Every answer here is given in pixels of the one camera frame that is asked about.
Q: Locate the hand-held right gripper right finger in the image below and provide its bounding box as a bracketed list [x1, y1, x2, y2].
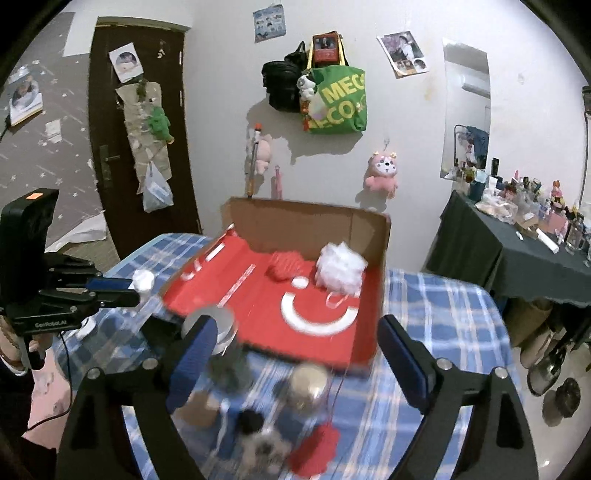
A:
[378, 315, 541, 480]

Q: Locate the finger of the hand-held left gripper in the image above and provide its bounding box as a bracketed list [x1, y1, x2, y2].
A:
[89, 275, 140, 293]
[95, 292, 142, 309]

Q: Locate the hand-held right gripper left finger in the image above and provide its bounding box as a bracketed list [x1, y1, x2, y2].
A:
[55, 316, 220, 480]

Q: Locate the brown round pad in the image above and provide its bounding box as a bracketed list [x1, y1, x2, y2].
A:
[178, 392, 222, 428]

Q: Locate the black pompom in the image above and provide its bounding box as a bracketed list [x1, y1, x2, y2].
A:
[236, 408, 266, 435]

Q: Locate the grey white fluffy toy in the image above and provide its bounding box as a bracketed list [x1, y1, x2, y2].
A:
[240, 431, 296, 476]

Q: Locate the red pompom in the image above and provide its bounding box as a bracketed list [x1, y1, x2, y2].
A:
[288, 422, 340, 478]

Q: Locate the red-lined cardboard box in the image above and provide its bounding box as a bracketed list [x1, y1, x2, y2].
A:
[159, 198, 392, 376]

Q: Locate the person's left hand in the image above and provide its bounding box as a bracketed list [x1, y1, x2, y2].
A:
[0, 318, 44, 370]

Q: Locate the glass jar with dark contents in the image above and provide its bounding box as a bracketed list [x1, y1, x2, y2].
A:
[180, 305, 252, 393]

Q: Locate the black box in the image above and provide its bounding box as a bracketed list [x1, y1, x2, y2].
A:
[139, 310, 188, 358]

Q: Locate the white paper sheet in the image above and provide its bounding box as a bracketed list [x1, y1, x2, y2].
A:
[44, 210, 109, 252]

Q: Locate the blue plaid tablecloth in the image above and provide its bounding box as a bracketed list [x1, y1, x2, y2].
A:
[51, 233, 513, 480]

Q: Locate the clear plastic bag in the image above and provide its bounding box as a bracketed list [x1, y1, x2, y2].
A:
[141, 161, 175, 213]

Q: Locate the glass jar with yellow contents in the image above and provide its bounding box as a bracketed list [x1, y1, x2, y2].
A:
[284, 362, 331, 421]

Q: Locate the white mesh bath puff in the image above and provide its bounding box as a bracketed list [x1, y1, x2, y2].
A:
[315, 242, 368, 292]

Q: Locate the beige shoe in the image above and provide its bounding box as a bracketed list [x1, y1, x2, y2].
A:
[519, 318, 555, 370]

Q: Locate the red knitted ball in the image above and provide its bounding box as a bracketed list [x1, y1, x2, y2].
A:
[267, 251, 303, 282]

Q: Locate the table with dark cloth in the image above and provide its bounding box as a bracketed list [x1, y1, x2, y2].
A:
[422, 189, 591, 305]

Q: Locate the black shoe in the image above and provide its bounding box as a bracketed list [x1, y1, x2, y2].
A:
[526, 342, 570, 398]

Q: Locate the beige hanging paper strip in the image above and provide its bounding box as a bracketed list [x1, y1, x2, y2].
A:
[115, 78, 174, 195]

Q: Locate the dark brown door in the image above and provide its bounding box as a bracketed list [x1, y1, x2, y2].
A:
[88, 17, 201, 261]

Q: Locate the green plush toy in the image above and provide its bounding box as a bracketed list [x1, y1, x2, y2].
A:
[147, 106, 172, 140]

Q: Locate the orange-tipped stick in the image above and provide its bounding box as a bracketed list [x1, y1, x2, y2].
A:
[246, 122, 263, 198]

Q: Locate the pink hanging plush toy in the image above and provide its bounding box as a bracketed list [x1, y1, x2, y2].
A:
[364, 148, 400, 199]

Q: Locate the pink pig plush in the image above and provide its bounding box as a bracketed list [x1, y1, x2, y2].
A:
[252, 136, 273, 175]

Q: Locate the photo on door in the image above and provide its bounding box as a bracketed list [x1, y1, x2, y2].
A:
[108, 43, 143, 84]

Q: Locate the cluster of cosmetic bottles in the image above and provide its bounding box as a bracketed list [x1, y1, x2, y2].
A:
[450, 157, 591, 268]

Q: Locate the black bag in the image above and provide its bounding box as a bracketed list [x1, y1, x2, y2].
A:
[262, 41, 308, 113]

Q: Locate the green tote bag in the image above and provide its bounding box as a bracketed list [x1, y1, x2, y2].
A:
[302, 65, 369, 134]

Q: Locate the blue photo sheet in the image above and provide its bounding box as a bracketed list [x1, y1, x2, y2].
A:
[252, 4, 287, 44]

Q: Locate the red box bag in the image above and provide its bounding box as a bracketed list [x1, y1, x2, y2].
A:
[310, 31, 345, 70]

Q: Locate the black cable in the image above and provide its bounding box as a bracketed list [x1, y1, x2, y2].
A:
[28, 332, 72, 430]

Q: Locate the door handle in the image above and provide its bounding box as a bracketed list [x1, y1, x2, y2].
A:
[98, 144, 122, 188]

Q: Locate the wall mirror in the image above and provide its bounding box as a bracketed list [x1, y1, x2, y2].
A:
[438, 38, 491, 181]

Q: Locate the wall photo print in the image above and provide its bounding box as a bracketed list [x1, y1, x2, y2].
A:
[376, 31, 430, 78]

